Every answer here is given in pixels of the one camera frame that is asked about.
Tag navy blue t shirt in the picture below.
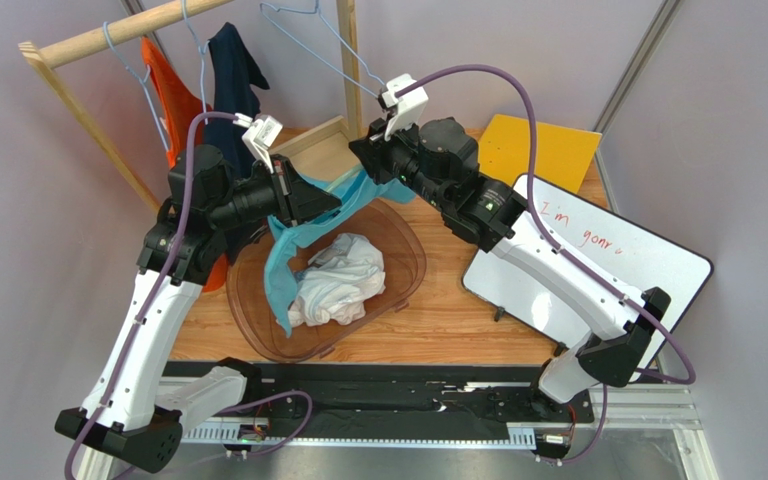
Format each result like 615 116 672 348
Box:
202 21 271 264

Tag light blue wire hanger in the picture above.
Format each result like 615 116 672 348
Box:
258 1 384 97
101 21 169 151
181 0 209 112

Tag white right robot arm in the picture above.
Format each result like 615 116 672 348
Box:
349 118 671 404

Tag wooden clothes rack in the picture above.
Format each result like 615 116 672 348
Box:
19 1 364 213

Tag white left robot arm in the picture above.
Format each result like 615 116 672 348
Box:
54 144 341 473

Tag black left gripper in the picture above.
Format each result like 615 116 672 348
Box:
208 154 342 232

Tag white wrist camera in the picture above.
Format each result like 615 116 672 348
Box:
378 73 429 141
233 113 283 172

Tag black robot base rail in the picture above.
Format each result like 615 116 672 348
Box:
136 360 596 442

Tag orange t shirt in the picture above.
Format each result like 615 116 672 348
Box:
141 36 229 293

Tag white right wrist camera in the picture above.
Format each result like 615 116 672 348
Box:
378 73 429 141

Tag transparent brown plastic basket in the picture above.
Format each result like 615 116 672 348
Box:
226 200 427 363

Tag white t shirt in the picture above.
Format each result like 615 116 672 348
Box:
288 233 386 328

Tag white dry erase board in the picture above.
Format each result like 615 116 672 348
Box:
462 178 713 346

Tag turquoise t shirt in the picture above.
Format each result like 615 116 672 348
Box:
263 165 415 336

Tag yellow binder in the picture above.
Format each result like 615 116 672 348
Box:
478 114 602 193

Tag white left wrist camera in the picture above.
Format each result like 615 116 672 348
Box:
233 113 283 172

